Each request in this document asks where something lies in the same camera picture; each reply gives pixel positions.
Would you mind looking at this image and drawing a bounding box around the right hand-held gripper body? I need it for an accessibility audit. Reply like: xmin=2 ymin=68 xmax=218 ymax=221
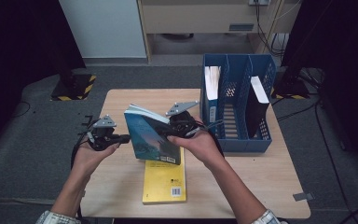
xmin=165 ymin=100 xmax=201 ymax=139

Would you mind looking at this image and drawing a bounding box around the blue file rack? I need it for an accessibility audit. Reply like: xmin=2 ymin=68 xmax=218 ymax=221
xmin=200 ymin=53 xmax=278 ymax=153

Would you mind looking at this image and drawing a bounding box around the beige cabinet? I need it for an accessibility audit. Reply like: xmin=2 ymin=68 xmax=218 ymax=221
xmin=136 ymin=0 xmax=302 ymax=63

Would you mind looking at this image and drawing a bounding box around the person's right sleeve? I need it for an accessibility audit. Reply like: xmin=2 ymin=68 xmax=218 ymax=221
xmin=251 ymin=208 xmax=288 ymax=224

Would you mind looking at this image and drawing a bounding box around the long black floor cable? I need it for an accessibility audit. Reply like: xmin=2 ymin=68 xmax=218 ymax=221
xmin=276 ymin=101 xmax=358 ymax=224

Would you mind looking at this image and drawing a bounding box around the hanging cable bundle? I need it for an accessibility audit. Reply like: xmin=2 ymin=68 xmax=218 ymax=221
xmin=254 ymin=0 xmax=290 ymax=59

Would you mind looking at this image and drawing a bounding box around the blue book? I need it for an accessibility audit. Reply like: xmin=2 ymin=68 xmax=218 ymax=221
xmin=203 ymin=64 xmax=222 ymax=140

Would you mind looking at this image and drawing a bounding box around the striped black stand base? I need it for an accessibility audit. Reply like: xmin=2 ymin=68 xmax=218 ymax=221
xmin=271 ymin=77 xmax=310 ymax=101
xmin=50 ymin=73 xmax=97 ymax=102

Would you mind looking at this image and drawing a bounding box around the person's left sleeve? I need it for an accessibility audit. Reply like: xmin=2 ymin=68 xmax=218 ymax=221
xmin=35 ymin=209 xmax=82 ymax=224

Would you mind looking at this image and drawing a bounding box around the person's sleeve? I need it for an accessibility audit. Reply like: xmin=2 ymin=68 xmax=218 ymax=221
xmin=35 ymin=209 xmax=82 ymax=224
xmin=251 ymin=208 xmax=288 ymax=224

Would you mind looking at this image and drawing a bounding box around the left hand-held gripper cable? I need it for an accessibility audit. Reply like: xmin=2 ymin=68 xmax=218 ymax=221
xmin=70 ymin=130 xmax=91 ymax=169

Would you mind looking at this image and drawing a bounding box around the grey tape strip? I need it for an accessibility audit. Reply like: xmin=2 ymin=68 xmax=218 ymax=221
xmin=293 ymin=191 xmax=314 ymax=203

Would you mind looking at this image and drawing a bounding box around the person's right hand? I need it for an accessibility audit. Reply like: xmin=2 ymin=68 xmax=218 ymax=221
xmin=167 ymin=116 xmax=226 ymax=171

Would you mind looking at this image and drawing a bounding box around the white panel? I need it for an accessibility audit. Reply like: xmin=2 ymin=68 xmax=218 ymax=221
xmin=57 ymin=0 xmax=147 ymax=59

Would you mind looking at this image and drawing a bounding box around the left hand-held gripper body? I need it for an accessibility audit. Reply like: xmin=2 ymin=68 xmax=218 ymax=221
xmin=86 ymin=114 xmax=119 ymax=152

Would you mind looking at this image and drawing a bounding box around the teal book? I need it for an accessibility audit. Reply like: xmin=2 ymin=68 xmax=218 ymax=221
xmin=123 ymin=103 xmax=183 ymax=166

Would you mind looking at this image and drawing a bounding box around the person's left hand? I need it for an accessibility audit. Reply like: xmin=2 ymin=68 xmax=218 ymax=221
xmin=70 ymin=141 xmax=121 ymax=178

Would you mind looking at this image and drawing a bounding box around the right hand-held gripper cable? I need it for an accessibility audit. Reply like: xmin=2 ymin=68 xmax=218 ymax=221
xmin=195 ymin=119 xmax=227 ymax=158

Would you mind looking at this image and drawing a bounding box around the thin black floor cable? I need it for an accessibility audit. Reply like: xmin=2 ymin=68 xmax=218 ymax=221
xmin=7 ymin=101 xmax=32 ymax=119

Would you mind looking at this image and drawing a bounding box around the black book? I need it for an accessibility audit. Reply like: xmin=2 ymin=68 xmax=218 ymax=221
xmin=244 ymin=75 xmax=270 ymax=140

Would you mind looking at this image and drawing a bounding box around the yellow book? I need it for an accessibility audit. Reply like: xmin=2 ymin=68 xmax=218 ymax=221
xmin=142 ymin=147 xmax=187 ymax=205

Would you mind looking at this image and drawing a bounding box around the hand-held gripper cable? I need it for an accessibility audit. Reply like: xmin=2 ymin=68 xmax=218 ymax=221
xmin=195 ymin=119 xmax=227 ymax=158
xmin=70 ymin=130 xmax=91 ymax=169

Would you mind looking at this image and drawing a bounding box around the dark curtain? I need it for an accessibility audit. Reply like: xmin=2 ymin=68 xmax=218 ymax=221
xmin=281 ymin=0 xmax=358 ymax=175

